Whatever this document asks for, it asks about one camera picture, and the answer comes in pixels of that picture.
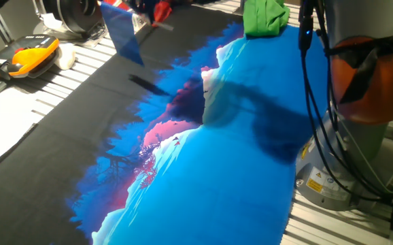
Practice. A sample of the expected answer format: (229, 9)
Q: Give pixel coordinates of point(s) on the red cloth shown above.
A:
(162, 10)

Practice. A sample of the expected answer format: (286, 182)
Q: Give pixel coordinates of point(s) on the orange black teach pendant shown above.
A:
(23, 58)

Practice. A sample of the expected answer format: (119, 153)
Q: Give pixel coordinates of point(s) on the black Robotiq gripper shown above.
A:
(142, 8)

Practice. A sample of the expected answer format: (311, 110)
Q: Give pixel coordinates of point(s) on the printed landscape cloth mat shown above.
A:
(217, 190)

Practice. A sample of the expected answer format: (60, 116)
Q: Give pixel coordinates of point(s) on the green crumpled cloth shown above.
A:
(264, 17)

